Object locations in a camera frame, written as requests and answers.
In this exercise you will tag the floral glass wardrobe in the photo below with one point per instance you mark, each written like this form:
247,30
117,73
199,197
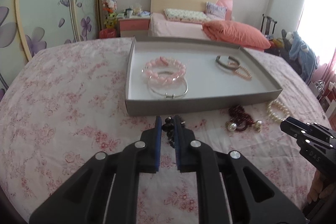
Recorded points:
29,26

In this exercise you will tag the floral white pillow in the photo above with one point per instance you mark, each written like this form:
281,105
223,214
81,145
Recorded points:
178,15

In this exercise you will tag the pink curtain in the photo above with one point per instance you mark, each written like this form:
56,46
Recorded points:
317,28

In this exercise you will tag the thin silver bangle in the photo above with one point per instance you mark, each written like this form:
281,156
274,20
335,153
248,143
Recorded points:
168,85

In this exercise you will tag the grey cardboard tray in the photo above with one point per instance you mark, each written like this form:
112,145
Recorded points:
211,86

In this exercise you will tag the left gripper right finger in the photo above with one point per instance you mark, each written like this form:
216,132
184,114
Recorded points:
230,188

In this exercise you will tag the bed with pink sheet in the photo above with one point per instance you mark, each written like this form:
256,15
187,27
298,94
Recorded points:
160,26

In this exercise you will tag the right human hand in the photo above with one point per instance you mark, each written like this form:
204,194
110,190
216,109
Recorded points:
317,190

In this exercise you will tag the plush toy display tube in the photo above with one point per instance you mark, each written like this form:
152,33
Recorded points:
108,9

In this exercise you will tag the red lined waste basket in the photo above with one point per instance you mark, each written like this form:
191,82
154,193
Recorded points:
108,33

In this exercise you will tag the lilac small pillow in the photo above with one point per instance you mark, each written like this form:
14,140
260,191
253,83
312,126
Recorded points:
215,11

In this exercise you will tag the wide silver cuff bangle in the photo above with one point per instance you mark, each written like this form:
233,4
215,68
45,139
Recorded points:
232,63

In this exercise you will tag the blue plush garment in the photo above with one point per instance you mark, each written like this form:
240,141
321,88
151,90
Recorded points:
301,52

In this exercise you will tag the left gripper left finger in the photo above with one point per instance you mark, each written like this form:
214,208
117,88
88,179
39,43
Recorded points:
105,188

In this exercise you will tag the dark wooden chair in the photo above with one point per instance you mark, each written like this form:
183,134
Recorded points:
268,25

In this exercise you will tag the folded coral duvet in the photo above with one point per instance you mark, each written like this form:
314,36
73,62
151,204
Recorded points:
236,33

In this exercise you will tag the large pearl earring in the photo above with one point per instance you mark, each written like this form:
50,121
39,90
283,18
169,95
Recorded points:
231,126
257,125

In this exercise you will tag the pink beige nightstand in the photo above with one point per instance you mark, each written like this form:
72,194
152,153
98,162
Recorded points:
133,26

